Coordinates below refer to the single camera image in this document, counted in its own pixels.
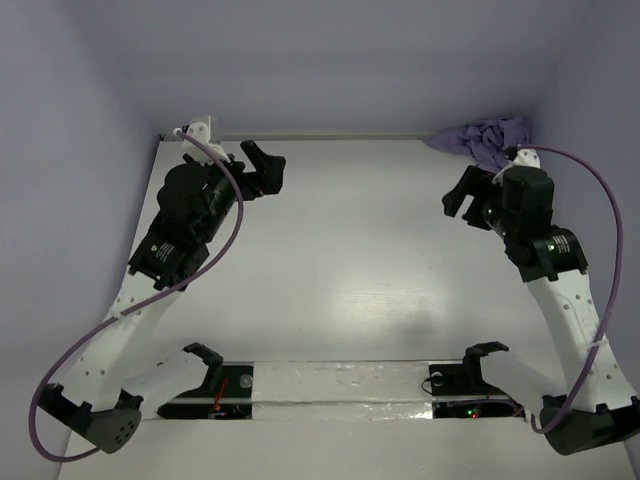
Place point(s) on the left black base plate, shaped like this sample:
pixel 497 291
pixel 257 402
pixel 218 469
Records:
pixel 228 398

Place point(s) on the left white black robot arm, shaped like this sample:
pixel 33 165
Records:
pixel 200 214

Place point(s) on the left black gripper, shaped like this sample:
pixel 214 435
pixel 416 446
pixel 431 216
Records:
pixel 251 179

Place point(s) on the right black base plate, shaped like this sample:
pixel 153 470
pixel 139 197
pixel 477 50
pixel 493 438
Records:
pixel 454 396

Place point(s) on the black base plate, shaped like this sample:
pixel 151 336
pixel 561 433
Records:
pixel 454 396
pixel 228 398

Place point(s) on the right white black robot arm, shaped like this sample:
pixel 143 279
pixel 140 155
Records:
pixel 595 405

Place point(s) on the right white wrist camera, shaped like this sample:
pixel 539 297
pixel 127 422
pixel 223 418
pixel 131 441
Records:
pixel 517 157

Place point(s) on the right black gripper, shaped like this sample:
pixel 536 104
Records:
pixel 476 201

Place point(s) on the purple t shirt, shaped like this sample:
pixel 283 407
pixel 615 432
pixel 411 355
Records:
pixel 484 141

